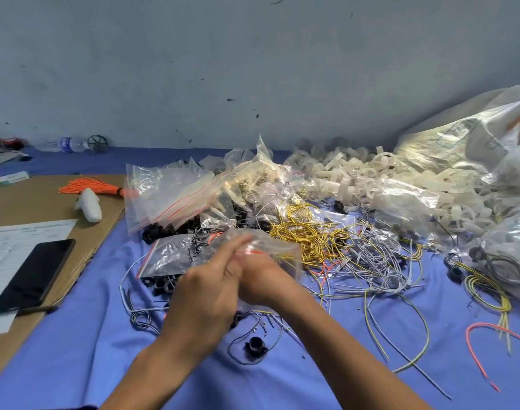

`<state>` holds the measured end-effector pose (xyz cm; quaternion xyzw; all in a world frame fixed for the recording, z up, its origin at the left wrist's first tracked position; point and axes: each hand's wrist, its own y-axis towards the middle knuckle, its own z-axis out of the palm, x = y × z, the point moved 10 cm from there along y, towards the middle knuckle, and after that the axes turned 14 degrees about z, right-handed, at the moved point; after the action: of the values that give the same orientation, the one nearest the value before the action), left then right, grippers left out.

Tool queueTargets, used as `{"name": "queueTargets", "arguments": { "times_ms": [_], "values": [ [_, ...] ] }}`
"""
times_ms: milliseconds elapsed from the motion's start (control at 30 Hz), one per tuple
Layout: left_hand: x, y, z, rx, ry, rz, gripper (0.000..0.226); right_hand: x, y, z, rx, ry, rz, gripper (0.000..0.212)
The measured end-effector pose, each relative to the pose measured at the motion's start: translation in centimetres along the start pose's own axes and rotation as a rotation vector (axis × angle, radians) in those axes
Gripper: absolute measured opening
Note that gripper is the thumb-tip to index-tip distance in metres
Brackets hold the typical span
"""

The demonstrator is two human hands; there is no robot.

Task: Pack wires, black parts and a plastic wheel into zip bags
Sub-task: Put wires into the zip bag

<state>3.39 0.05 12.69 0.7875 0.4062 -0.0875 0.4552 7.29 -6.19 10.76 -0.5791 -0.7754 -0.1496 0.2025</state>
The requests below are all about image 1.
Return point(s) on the person's left hand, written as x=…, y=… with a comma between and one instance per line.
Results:
x=200, y=303

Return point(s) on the person's right hand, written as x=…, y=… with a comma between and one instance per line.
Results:
x=273, y=282

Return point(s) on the clear zip plastic bag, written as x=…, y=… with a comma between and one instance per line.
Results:
x=277, y=247

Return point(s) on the red-zip plastic bag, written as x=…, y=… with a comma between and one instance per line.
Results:
x=166, y=256

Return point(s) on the pile of black plastic rings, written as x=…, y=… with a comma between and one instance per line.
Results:
x=162, y=230

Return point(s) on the heap of plastic bags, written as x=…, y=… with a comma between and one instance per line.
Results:
x=251, y=183

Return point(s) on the stack of plastic bags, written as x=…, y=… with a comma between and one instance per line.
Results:
x=162, y=192

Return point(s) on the pile of white plastic wheels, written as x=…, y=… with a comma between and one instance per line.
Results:
x=371, y=175

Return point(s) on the pile of large plastic bags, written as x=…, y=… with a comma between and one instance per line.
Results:
x=482, y=132

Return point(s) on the person's right forearm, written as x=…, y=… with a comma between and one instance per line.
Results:
x=354, y=363

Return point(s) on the blue cloth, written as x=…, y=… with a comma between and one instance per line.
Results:
x=72, y=354

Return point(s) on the white handheld device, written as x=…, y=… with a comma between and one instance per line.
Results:
x=89, y=205

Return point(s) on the orange tie bundle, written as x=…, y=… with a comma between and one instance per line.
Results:
x=93, y=186

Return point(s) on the black smartphone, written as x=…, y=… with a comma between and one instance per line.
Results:
x=34, y=276

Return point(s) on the black round wheel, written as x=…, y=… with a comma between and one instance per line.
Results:
x=98, y=143

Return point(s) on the brown cardboard sheet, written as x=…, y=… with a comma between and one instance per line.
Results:
x=38, y=200

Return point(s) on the white paper sheet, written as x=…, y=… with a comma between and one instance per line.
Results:
x=12, y=243

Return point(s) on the clear plastic water bottle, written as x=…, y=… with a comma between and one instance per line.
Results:
x=68, y=145

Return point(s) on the small white label card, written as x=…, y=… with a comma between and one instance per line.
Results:
x=12, y=177

